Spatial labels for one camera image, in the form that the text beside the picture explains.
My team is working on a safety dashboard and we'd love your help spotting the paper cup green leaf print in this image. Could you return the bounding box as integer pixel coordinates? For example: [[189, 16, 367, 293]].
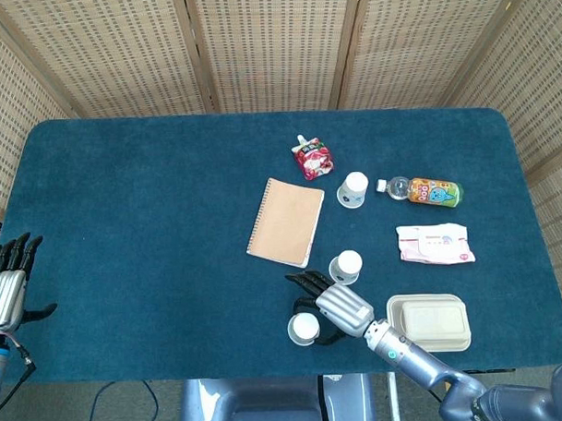
[[286, 312, 322, 348]]

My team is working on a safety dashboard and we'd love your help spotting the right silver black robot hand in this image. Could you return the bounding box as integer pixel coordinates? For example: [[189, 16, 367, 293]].
[[285, 268, 377, 348]]

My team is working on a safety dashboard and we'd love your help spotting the beige takeaway food box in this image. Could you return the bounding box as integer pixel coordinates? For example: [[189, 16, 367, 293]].
[[385, 292, 474, 355]]

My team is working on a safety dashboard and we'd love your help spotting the black floor cable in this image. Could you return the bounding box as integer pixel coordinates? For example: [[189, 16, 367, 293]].
[[85, 379, 161, 421]]

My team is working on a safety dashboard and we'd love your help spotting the white floral paper cup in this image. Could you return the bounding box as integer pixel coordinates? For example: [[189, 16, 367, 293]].
[[328, 249, 364, 285], [335, 171, 370, 211]]

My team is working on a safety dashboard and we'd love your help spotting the red drink pouch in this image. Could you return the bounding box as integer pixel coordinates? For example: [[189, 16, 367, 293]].
[[291, 133, 335, 183]]

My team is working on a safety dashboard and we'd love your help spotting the woven folding screen panel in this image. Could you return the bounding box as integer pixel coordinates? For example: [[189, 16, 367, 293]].
[[0, 0, 220, 123], [523, 149, 562, 372], [336, 0, 543, 113], [448, 0, 562, 183], [0, 0, 83, 223], [183, 0, 369, 115]]

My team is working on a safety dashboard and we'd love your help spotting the orange label plastic bottle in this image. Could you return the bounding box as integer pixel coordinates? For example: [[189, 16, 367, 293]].
[[376, 174, 466, 214]]

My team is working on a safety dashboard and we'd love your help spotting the brown spiral notebook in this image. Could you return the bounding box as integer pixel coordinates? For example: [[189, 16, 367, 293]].
[[243, 174, 329, 271]]

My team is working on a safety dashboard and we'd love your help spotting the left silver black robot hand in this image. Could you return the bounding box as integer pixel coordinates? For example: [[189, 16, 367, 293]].
[[0, 232, 59, 337]]

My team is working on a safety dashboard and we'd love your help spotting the pink wet wipes pack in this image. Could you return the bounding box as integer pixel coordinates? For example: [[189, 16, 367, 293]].
[[395, 222, 477, 267]]

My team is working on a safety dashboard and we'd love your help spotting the blue-grey robot torso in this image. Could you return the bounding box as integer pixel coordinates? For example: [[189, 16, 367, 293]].
[[174, 372, 378, 421]]

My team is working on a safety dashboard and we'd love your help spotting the blue table cloth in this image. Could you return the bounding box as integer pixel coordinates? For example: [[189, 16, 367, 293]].
[[0, 101, 562, 389]]

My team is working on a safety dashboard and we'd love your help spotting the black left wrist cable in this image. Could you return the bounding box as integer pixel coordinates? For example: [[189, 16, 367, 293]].
[[3, 331, 38, 375]]

